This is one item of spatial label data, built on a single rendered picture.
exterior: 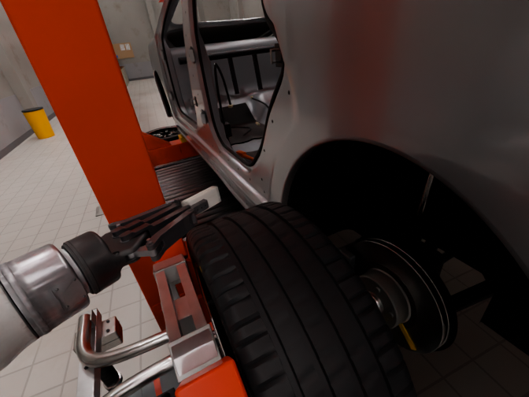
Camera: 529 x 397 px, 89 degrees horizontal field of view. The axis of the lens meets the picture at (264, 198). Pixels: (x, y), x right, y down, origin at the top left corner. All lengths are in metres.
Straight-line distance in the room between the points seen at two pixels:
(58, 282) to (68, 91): 0.49
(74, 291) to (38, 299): 0.03
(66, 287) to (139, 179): 0.49
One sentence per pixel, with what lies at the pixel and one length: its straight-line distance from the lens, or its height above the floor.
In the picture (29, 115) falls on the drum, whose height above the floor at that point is 0.53.
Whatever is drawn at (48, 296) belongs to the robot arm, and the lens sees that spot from 0.37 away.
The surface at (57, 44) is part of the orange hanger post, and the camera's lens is 0.76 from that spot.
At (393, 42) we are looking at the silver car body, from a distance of 0.49.
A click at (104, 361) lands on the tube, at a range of 0.67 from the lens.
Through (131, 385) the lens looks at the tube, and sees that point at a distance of 0.61.
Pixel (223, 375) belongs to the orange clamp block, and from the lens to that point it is 0.39.
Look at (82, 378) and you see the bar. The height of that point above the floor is 0.98.
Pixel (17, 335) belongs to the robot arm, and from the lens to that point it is 0.38.
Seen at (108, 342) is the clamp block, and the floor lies 0.93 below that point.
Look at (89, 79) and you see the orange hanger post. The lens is 0.76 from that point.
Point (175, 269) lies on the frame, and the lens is 0.60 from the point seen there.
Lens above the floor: 1.50
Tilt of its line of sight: 31 degrees down
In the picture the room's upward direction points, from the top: 7 degrees counter-clockwise
